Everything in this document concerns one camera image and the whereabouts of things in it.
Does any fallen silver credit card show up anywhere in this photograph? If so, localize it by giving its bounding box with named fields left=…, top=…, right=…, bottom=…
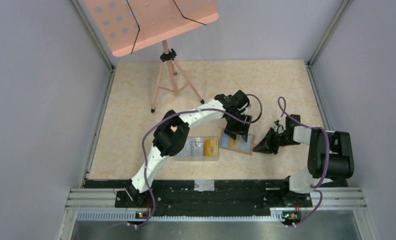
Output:
left=194, top=180, right=215, bottom=192

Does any purple cable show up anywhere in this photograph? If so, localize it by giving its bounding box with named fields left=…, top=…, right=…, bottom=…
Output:
left=141, top=94, right=263, bottom=229
left=274, top=96, right=331, bottom=228

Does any clear plastic card box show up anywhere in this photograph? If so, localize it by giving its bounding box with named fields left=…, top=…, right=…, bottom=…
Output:
left=174, top=136, right=219, bottom=162

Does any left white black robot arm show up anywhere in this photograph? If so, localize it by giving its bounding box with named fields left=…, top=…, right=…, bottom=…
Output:
left=125, top=90, right=252, bottom=207

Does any brown leather card holder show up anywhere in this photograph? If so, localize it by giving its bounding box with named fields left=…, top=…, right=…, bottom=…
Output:
left=219, top=128, right=255, bottom=156

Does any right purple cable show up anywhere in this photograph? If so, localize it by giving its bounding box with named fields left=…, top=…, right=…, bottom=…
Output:
left=274, top=96, right=331, bottom=228

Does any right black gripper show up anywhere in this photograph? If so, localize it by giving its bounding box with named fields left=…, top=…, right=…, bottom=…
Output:
left=253, top=127, right=301, bottom=155

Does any yellow credit card stack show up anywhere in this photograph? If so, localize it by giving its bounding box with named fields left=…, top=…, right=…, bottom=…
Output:
left=204, top=138, right=219, bottom=157

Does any pink cylindrical handle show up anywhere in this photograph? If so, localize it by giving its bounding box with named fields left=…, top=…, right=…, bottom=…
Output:
left=170, top=125, right=178, bottom=133

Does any pink music stand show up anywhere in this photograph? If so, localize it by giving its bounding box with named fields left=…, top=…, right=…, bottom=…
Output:
left=85, top=0, right=219, bottom=104

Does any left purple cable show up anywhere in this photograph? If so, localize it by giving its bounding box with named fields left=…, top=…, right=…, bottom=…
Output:
left=141, top=94, right=263, bottom=229

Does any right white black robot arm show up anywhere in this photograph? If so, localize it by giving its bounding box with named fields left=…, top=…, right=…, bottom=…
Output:
left=253, top=114, right=354, bottom=206

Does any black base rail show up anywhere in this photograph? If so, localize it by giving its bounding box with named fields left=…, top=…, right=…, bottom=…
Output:
left=115, top=179, right=312, bottom=218

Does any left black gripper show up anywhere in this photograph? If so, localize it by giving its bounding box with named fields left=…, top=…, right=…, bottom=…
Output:
left=223, top=111, right=251, bottom=141

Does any grey white credit card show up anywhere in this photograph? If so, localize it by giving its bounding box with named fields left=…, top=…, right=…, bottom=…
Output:
left=177, top=139, right=192, bottom=157

